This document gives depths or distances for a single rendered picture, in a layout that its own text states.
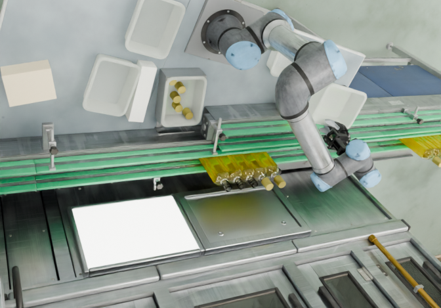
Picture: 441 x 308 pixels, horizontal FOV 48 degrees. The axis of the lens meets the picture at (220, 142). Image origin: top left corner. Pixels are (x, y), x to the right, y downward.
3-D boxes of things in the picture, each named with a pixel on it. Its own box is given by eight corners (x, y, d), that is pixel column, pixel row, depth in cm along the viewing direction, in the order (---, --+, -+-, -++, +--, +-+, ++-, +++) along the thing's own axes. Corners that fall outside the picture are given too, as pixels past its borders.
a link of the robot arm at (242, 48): (213, 39, 188) (226, 56, 179) (243, 20, 188) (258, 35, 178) (226, 62, 197) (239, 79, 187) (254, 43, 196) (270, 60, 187)
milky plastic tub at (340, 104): (317, 73, 195) (330, 83, 189) (356, 85, 207) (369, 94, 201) (297, 111, 202) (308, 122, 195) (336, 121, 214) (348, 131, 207)
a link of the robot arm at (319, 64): (240, 23, 190) (300, 71, 143) (273, 2, 189) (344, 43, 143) (254, 49, 196) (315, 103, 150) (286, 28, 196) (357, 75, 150)
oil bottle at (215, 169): (197, 158, 215) (216, 188, 199) (199, 147, 212) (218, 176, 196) (209, 157, 217) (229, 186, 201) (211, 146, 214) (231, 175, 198)
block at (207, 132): (198, 132, 216) (205, 140, 211) (201, 113, 211) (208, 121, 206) (206, 131, 218) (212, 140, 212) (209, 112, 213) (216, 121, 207)
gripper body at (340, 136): (329, 124, 191) (346, 144, 183) (346, 127, 196) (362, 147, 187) (319, 140, 195) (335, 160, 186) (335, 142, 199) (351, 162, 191)
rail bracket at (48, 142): (39, 144, 192) (46, 178, 175) (38, 105, 183) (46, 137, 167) (52, 142, 194) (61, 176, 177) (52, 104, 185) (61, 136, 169)
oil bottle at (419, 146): (396, 138, 262) (434, 169, 241) (400, 129, 260) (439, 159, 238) (404, 138, 265) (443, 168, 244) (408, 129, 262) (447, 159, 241)
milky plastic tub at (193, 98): (154, 117, 210) (160, 127, 204) (159, 67, 199) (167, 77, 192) (193, 115, 217) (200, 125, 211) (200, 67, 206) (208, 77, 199)
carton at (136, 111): (125, 113, 204) (128, 121, 200) (138, 59, 193) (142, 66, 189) (138, 115, 207) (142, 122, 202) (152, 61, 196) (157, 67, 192)
